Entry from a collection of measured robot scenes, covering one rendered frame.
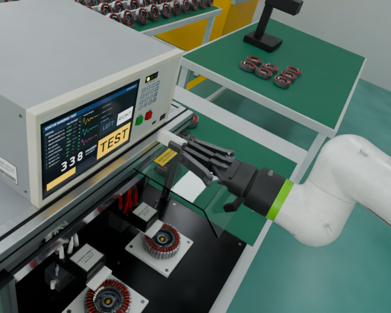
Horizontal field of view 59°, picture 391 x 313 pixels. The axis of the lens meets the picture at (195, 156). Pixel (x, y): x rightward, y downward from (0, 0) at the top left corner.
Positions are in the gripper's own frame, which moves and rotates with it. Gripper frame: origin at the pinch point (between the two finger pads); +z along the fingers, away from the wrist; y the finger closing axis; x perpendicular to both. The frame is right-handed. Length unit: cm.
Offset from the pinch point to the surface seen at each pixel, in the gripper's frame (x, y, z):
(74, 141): 5.0, -20.3, 9.5
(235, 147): -43, 74, 0
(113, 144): -1.9, -8.6, 9.5
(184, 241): -39.6, 9.5, -8.4
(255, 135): -43, 92, -3
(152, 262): -39.5, -2.9, -4.9
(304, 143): -118, 247, -26
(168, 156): -11.2, 7.9, 3.3
